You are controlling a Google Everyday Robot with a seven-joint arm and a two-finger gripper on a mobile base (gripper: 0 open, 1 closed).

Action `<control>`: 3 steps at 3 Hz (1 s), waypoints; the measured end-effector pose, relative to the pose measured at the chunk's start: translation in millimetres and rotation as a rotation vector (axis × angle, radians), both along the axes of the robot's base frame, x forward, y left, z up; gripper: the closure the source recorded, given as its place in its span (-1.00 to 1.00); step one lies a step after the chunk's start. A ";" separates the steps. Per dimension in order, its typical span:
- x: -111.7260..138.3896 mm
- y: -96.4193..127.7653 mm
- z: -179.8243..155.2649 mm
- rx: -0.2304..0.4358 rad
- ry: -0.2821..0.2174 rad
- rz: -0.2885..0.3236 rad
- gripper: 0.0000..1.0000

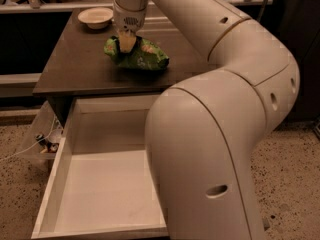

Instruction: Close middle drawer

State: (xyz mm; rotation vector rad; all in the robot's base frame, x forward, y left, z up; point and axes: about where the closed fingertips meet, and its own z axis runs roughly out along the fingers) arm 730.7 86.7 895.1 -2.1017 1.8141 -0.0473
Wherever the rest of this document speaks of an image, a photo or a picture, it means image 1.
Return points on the grey drawer cabinet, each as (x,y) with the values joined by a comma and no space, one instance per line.
(79,67)

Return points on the clear plastic bin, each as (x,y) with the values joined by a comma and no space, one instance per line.
(41,142)

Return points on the metal tripod pole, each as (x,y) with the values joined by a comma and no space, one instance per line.
(265,0)

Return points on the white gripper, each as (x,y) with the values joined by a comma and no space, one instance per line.
(129,20)

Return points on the white ceramic bowl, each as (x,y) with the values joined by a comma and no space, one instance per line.
(96,18)

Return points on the open white drawer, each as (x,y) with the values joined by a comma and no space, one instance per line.
(100,187)

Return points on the green chip bag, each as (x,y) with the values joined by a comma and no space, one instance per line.
(145,55)

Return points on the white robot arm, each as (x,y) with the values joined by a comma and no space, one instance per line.
(200,133)

